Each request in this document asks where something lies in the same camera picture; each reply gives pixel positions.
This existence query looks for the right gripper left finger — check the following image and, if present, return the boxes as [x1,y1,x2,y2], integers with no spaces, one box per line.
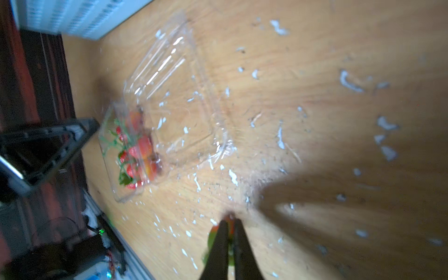
[199,219,229,280]

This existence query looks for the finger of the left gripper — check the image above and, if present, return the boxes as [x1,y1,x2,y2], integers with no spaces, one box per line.
[1,136,90,196]
[1,118,100,147]

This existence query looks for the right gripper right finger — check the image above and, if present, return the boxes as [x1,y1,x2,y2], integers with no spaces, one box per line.
[233,219,264,280]

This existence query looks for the strawberry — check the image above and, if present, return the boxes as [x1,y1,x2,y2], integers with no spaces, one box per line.
[202,214,236,267]

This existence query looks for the strawberries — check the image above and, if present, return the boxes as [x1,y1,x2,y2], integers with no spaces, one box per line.
[99,109,162,191]

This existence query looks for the clear plastic clamshell container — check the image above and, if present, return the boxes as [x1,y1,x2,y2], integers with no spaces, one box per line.
[99,14,234,203]

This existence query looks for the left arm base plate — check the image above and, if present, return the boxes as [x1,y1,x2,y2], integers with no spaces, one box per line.
[1,215,127,280]

